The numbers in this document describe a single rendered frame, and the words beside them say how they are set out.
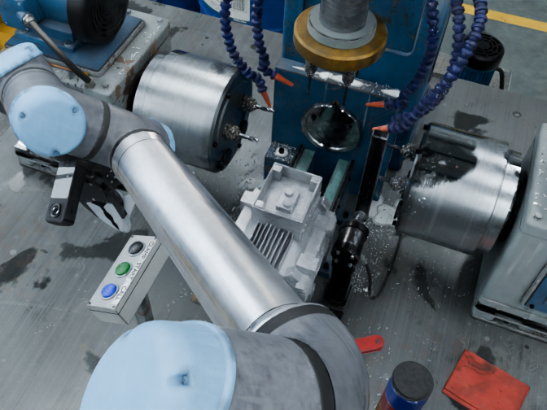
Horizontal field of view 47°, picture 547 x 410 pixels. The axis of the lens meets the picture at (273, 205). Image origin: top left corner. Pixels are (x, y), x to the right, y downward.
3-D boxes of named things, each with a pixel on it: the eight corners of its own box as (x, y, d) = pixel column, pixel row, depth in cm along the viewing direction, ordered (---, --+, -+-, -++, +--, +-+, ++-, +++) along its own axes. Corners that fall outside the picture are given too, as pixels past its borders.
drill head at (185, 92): (139, 91, 168) (125, 10, 148) (266, 129, 161) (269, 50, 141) (89, 154, 153) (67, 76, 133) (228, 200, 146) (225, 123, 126)
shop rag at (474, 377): (530, 388, 133) (531, 386, 132) (508, 434, 127) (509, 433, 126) (465, 349, 138) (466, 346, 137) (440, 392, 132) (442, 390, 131)
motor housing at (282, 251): (251, 222, 142) (252, 167, 127) (331, 249, 138) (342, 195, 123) (215, 294, 130) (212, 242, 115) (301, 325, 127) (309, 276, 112)
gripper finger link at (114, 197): (133, 213, 111) (108, 178, 106) (129, 220, 111) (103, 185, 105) (114, 212, 114) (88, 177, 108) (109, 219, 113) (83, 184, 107)
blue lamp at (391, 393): (391, 368, 96) (396, 356, 92) (429, 382, 94) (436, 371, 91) (380, 405, 92) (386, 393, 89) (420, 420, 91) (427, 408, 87)
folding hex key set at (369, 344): (347, 358, 136) (347, 354, 134) (343, 344, 137) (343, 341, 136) (385, 350, 137) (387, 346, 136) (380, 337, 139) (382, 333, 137)
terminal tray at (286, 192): (271, 185, 129) (273, 161, 123) (320, 200, 127) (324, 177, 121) (249, 228, 122) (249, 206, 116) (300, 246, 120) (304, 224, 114)
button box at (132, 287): (143, 250, 126) (130, 233, 123) (171, 252, 123) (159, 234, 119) (99, 321, 116) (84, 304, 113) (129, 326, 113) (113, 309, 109)
